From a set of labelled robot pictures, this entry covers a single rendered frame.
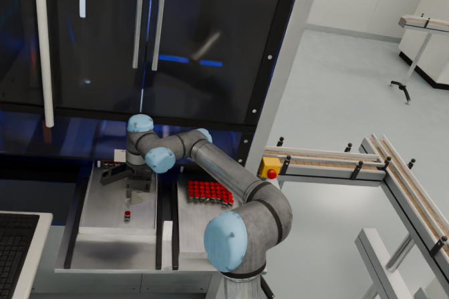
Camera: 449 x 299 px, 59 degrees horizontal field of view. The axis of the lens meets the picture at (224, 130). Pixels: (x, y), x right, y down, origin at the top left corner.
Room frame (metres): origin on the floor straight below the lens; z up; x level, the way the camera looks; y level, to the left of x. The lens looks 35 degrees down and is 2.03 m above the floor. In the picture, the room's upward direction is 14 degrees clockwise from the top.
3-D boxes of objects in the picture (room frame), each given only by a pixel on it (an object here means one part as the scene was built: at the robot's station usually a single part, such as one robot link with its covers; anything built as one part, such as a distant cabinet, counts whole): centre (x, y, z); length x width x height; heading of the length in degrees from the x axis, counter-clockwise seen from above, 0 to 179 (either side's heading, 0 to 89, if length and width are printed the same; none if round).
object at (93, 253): (1.02, 0.14, 0.87); 0.70 x 0.48 x 0.02; 105
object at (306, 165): (1.52, -0.46, 0.92); 0.69 x 0.15 x 0.16; 105
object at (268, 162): (1.31, -0.22, 0.99); 0.08 x 0.07 x 0.07; 15
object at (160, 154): (0.89, 0.17, 1.28); 0.11 x 0.11 x 0.08; 45
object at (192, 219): (1.04, -0.03, 0.90); 0.34 x 0.26 x 0.04; 15
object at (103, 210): (1.04, 0.32, 0.90); 0.34 x 0.26 x 0.04; 15
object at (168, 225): (0.88, 0.10, 0.91); 0.14 x 0.03 x 0.06; 15
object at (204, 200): (1.13, -0.01, 0.90); 0.18 x 0.02 x 0.05; 105
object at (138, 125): (0.95, 0.25, 1.28); 0.09 x 0.08 x 0.11; 45
